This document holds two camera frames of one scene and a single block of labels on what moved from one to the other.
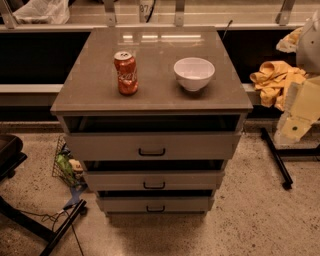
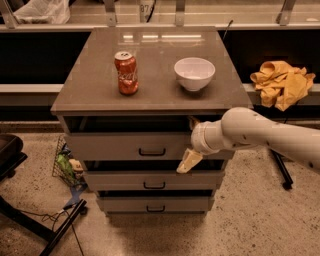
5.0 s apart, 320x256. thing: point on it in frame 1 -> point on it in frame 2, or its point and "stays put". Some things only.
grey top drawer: x=152 y=146 stays put
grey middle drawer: x=153 y=180 stays put
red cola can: x=127 y=72 stays put
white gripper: x=310 y=46 -> x=198 y=139
